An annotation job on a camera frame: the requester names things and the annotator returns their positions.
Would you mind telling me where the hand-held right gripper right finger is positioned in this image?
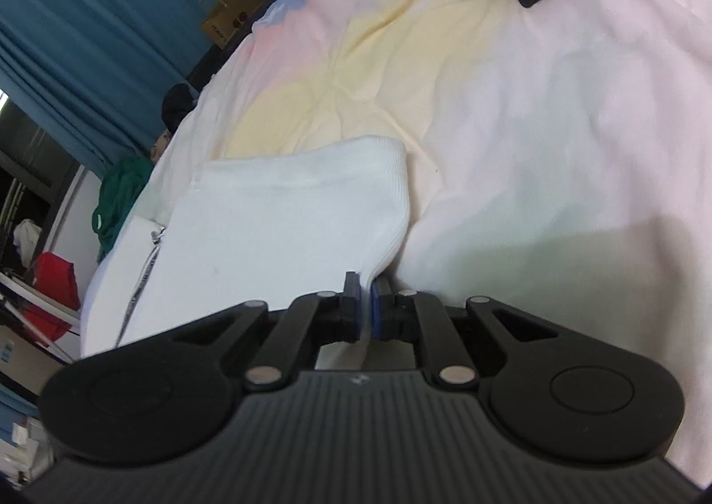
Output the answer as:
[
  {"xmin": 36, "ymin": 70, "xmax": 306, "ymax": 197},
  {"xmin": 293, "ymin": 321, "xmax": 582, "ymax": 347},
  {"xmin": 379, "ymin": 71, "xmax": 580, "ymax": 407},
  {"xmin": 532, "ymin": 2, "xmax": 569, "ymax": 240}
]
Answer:
[{"xmin": 371, "ymin": 276, "xmax": 560, "ymax": 389}]

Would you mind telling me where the small white cloth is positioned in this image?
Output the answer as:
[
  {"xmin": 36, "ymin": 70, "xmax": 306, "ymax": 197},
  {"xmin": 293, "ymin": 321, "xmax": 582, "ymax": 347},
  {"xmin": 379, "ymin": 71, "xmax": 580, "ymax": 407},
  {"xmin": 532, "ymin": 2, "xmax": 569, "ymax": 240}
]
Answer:
[{"xmin": 12, "ymin": 219, "xmax": 44, "ymax": 268}]

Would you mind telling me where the green garment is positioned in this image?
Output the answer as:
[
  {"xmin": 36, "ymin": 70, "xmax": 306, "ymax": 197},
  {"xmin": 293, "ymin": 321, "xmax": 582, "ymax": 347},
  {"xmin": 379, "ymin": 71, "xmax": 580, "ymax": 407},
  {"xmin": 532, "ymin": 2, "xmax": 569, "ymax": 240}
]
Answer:
[{"xmin": 92, "ymin": 155, "xmax": 158, "ymax": 261}]

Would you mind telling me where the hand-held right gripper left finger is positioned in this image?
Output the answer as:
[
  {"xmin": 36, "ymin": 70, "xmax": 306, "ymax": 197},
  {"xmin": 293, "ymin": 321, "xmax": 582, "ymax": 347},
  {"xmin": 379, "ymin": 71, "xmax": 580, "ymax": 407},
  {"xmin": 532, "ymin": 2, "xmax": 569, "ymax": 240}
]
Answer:
[{"xmin": 171, "ymin": 271, "xmax": 372, "ymax": 391}]

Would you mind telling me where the brown cardboard box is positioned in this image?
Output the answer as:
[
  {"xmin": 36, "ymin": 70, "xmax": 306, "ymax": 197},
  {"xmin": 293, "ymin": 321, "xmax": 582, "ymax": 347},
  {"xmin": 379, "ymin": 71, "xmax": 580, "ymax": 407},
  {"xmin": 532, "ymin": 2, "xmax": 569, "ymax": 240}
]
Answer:
[{"xmin": 200, "ymin": 0, "xmax": 266, "ymax": 49}]

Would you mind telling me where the blue curtain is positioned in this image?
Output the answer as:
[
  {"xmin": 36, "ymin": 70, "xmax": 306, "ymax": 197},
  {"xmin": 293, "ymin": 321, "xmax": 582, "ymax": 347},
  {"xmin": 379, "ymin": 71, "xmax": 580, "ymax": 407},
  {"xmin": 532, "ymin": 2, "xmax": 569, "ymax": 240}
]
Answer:
[{"xmin": 0, "ymin": 0, "xmax": 252, "ymax": 174}]

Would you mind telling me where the black cap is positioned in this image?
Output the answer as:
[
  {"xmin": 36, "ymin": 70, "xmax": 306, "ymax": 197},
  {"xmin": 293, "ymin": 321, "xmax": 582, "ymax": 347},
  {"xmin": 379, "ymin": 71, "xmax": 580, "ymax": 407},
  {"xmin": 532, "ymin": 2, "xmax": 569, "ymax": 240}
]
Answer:
[{"xmin": 161, "ymin": 82, "xmax": 199, "ymax": 133}]

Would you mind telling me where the red cloth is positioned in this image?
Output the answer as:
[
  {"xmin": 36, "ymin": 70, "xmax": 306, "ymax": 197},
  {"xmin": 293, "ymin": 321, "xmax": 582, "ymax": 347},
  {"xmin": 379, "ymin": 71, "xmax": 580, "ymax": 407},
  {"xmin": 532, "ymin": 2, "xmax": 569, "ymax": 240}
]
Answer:
[{"xmin": 24, "ymin": 252, "xmax": 82, "ymax": 342}]

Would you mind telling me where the white knit sweater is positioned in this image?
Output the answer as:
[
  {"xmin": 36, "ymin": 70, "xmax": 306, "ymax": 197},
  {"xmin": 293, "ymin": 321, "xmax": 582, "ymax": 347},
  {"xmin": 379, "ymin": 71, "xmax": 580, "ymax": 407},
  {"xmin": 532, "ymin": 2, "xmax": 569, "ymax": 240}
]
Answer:
[{"xmin": 81, "ymin": 135, "xmax": 411, "ymax": 361}]

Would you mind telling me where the pastel rainbow bed blanket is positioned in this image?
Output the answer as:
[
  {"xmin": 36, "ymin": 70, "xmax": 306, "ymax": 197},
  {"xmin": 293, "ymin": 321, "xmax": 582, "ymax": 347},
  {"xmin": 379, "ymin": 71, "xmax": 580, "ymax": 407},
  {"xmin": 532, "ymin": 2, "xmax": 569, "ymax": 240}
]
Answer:
[{"xmin": 81, "ymin": 0, "xmax": 712, "ymax": 489}]

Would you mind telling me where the white drying rack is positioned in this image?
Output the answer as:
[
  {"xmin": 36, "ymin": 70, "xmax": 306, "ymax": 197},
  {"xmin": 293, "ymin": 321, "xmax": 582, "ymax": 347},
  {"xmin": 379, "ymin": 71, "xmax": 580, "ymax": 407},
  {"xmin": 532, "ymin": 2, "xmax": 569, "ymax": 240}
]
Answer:
[{"xmin": 0, "ymin": 269, "xmax": 84, "ymax": 367}]

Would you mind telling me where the black bed frame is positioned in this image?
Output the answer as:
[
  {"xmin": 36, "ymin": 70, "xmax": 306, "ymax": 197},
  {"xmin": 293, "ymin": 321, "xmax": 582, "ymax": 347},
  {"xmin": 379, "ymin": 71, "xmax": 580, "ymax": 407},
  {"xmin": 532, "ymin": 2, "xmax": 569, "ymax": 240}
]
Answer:
[{"xmin": 186, "ymin": 0, "xmax": 316, "ymax": 93}]

